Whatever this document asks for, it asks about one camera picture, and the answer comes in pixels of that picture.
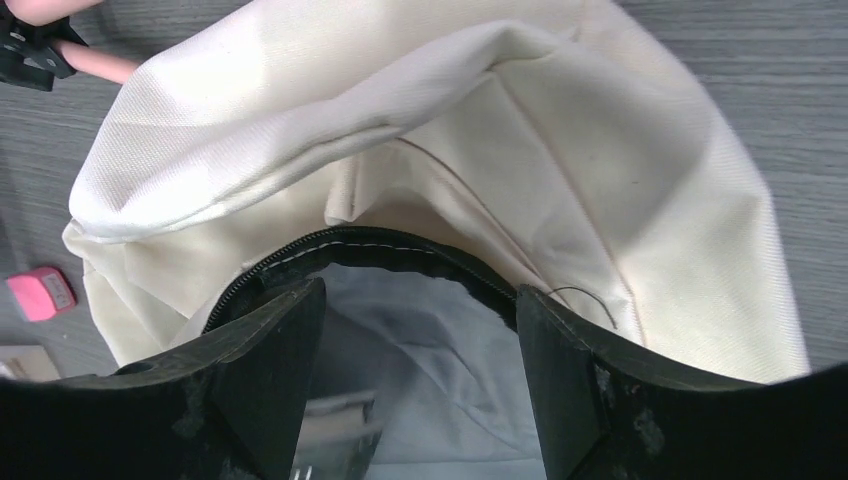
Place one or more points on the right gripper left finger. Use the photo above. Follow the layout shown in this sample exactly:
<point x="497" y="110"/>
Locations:
<point x="226" y="405"/>

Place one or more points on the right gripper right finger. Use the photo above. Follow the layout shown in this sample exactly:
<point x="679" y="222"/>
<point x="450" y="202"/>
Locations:
<point x="607" y="408"/>

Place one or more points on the beige canvas backpack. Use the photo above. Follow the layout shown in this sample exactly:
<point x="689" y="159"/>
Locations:
<point x="557" y="141"/>

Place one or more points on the pink eraser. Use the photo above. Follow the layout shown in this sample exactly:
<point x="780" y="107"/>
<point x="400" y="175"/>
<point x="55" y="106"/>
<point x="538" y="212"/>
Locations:
<point x="41" y="294"/>

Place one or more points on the pink folding stand tripod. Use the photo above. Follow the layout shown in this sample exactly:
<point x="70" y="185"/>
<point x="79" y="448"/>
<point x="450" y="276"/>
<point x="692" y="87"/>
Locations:
<point x="39" y="45"/>

